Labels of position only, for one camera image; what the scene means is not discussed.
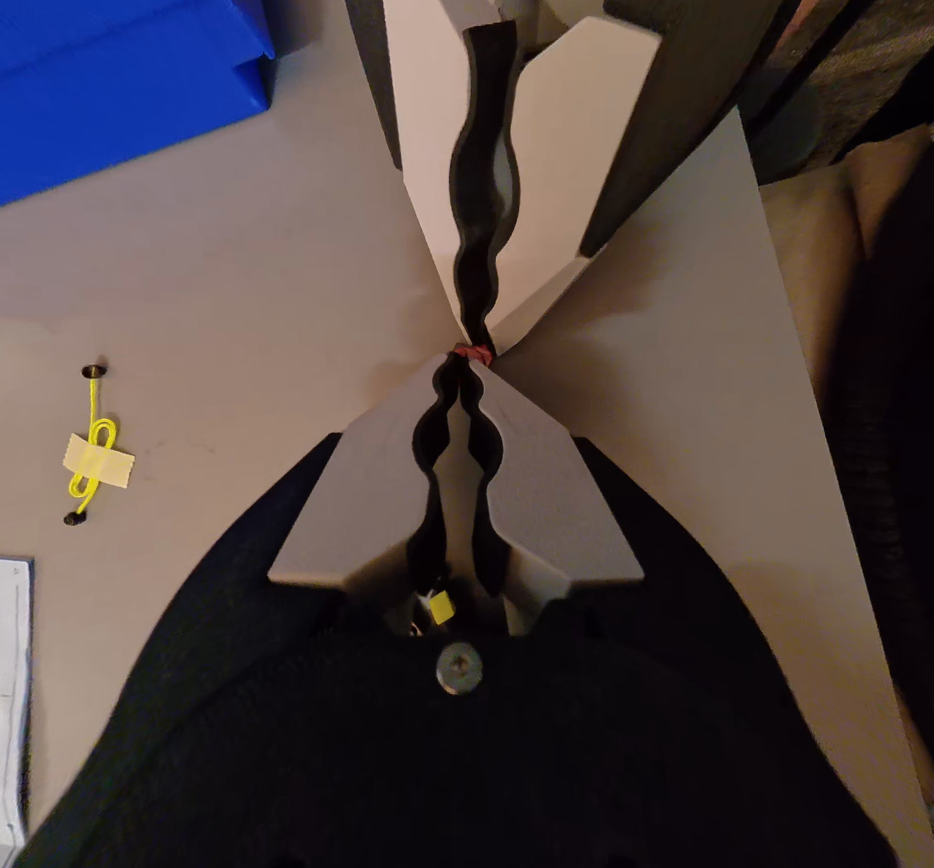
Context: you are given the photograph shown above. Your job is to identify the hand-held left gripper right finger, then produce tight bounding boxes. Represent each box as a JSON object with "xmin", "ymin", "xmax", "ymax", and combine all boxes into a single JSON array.
[{"xmin": 460, "ymin": 359, "xmax": 646, "ymax": 636}]

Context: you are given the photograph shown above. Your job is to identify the black yellow lego spider model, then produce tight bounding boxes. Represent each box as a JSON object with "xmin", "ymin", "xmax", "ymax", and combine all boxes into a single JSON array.
[{"xmin": 412, "ymin": 576, "xmax": 459, "ymax": 637}]

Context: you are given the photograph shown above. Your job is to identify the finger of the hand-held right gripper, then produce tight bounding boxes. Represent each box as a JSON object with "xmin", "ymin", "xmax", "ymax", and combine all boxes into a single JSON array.
[
  {"xmin": 484, "ymin": 15, "xmax": 663, "ymax": 353},
  {"xmin": 379, "ymin": 0, "xmax": 506, "ymax": 345}
]

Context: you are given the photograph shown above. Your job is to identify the yellow elastic cord with tape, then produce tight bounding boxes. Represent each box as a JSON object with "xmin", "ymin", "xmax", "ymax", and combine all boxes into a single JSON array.
[{"xmin": 63, "ymin": 362, "xmax": 137, "ymax": 528}]

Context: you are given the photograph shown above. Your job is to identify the blue plastic bin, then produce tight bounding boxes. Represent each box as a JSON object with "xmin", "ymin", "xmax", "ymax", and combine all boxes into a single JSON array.
[{"xmin": 0, "ymin": 0, "xmax": 278, "ymax": 207}]

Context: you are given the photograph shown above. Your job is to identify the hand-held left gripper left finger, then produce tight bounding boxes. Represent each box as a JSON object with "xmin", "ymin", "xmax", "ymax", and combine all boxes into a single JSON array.
[{"xmin": 267, "ymin": 354, "xmax": 468, "ymax": 614}]

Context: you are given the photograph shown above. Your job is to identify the person's dark knit sweater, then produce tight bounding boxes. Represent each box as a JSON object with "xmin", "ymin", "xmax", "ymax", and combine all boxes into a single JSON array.
[{"xmin": 817, "ymin": 117, "xmax": 934, "ymax": 868}]

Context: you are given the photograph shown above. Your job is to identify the lego instruction booklet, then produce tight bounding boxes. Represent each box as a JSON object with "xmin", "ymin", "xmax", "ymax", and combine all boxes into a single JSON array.
[{"xmin": 0, "ymin": 556, "xmax": 35, "ymax": 843}]

